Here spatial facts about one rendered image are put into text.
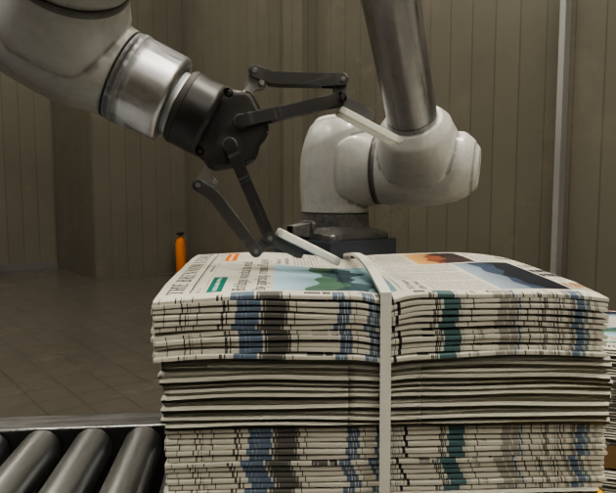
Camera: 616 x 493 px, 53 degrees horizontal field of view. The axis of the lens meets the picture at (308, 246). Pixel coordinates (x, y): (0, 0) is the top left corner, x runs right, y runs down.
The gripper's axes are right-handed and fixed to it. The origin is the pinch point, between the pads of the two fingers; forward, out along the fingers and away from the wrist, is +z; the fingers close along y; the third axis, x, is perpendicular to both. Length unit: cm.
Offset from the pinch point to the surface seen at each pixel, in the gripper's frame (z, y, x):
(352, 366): 3.6, 13.4, 14.0
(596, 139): 171, -122, -316
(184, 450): -5.6, 25.8, 13.0
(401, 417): 9.2, 15.4, 14.2
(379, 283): 3.0, 6.4, 12.0
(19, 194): -278, 149, -805
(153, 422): -7.8, 38.1, -19.8
